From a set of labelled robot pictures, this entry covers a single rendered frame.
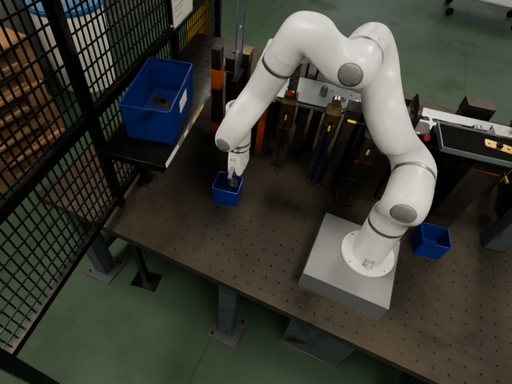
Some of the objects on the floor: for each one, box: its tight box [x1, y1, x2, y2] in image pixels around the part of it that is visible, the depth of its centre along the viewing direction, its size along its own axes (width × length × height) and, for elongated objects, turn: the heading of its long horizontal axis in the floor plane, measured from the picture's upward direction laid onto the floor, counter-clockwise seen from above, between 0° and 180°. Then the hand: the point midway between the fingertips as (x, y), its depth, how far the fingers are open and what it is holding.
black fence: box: [0, 0, 222, 384], centre depth 151 cm, size 14×197×155 cm, turn 161°
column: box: [280, 318, 355, 369], centre depth 157 cm, size 31×31×66 cm
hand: (237, 176), depth 128 cm, fingers open, 8 cm apart
